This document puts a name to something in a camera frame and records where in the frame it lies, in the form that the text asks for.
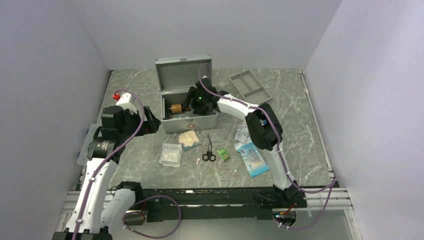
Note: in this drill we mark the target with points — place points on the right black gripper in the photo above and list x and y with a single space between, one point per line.
193 93

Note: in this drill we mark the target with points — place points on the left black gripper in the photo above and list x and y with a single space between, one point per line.
149 126

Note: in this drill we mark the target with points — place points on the brown bottle orange cap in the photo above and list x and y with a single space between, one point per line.
178 108

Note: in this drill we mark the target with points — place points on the grey metal medicine case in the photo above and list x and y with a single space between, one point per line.
177 77

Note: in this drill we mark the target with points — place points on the clear gauze pad packet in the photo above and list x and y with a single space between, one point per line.
170 155

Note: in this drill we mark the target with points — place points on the grey plastic divider tray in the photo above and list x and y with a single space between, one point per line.
250 88

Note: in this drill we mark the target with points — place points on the blue white medical pouch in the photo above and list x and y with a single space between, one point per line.
251 157

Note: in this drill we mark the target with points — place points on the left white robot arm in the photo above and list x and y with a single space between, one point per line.
91 219

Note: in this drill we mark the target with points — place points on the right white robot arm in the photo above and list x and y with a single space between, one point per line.
266 133

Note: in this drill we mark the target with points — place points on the cream latex gloves packet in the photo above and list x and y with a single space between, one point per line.
188 140

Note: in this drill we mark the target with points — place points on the clear bag alcohol wipes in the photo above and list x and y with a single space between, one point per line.
242 133

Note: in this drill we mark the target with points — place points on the small green box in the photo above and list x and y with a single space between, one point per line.
224 155

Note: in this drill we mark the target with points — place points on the clear plastic storage box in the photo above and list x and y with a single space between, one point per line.
82 155

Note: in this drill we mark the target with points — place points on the small white blue bottle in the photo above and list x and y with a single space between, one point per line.
263 122

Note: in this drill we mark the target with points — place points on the black handled scissors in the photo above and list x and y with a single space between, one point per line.
209 156

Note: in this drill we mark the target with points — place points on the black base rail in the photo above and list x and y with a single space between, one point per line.
261 203

